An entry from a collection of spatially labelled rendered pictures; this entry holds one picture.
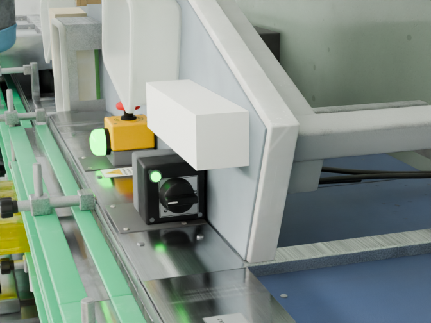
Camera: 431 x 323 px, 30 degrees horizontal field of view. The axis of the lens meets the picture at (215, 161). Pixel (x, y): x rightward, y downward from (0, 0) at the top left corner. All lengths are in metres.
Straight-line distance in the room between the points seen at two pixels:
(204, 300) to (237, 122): 0.19
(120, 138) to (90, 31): 0.51
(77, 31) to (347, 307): 1.06
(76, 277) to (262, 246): 0.22
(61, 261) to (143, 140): 0.37
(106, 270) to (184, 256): 0.09
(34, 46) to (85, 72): 0.81
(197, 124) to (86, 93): 0.94
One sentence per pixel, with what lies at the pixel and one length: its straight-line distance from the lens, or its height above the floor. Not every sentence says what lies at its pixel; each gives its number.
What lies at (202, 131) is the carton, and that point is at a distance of 0.86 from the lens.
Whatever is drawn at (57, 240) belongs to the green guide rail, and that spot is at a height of 0.94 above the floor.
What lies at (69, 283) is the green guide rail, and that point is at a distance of 0.93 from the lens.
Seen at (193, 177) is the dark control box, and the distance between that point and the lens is 1.03.
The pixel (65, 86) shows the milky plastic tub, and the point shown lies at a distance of 1.77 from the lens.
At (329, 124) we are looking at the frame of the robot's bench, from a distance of 0.92.
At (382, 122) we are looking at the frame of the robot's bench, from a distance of 0.94.
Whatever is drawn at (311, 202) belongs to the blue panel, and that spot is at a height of 0.57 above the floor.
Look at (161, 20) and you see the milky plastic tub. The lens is 1.11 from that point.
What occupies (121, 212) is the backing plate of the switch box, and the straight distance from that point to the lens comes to 1.09.
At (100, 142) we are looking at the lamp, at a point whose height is 0.84.
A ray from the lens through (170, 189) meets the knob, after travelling 1.01.
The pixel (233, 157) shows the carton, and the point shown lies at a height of 0.77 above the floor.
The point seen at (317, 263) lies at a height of 0.66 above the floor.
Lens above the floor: 1.04
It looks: 17 degrees down
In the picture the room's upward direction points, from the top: 95 degrees counter-clockwise
